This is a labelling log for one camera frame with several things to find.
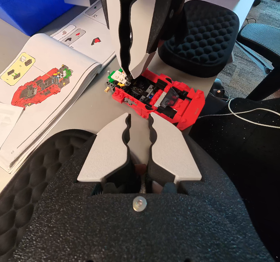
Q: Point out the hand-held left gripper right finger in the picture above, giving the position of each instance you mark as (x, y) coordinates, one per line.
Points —
(172, 154)

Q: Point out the black mesh office chair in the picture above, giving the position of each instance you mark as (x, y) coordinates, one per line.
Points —
(260, 39)

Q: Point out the blue storage bin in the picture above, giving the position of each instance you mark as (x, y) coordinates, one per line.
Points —
(32, 4)

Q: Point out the red lego car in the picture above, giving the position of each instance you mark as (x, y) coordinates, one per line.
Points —
(196, 106)

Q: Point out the white sticker sheet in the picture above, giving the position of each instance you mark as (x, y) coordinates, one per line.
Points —
(9, 122)

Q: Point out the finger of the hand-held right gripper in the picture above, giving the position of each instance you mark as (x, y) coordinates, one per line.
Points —
(113, 25)
(144, 25)

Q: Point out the black desk leg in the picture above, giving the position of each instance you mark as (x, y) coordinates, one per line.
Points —
(264, 84)

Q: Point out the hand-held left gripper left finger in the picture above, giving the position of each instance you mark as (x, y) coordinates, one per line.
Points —
(105, 154)

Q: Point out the black honeycomb cushion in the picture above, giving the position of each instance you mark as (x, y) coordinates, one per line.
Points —
(207, 43)
(32, 168)

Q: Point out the lego instruction booklet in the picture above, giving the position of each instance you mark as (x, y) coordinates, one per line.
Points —
(54, 54)

